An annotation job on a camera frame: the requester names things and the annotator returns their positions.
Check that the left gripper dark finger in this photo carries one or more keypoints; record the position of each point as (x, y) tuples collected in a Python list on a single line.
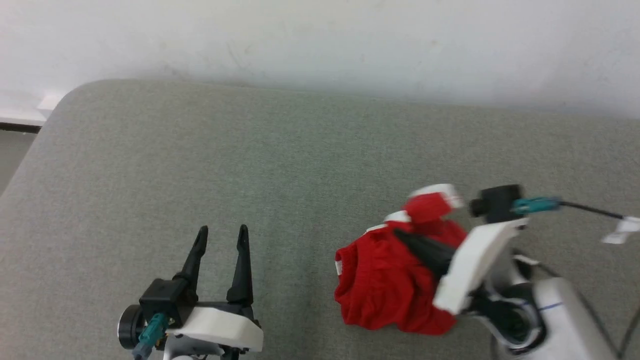
[(195, 265), (242, 275)]

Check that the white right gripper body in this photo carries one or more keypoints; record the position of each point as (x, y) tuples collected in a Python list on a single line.
[(475, 265)]

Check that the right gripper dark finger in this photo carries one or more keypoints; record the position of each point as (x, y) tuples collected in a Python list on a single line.
[(432, 255)]

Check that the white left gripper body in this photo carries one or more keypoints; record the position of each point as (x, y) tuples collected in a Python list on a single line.
[(225, 327)]

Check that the red garment with white trim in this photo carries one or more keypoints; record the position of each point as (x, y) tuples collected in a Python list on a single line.
[(380, 280)]

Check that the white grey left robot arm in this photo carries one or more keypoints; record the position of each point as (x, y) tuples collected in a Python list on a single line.
[(127, 327)]

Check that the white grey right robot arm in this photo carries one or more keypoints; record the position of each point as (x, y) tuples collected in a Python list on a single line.
[(565, 320)]

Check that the grey-green upholstered sofa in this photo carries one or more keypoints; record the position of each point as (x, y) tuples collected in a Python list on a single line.
[(250, 175)]

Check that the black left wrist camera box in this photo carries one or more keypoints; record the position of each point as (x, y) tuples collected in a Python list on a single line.
[(162, 297)]

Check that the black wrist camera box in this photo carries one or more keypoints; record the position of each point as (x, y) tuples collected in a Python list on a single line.
[(162, 297), (500, 202)]

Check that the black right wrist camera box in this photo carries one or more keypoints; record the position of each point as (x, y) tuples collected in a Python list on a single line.
[(500, 202)]

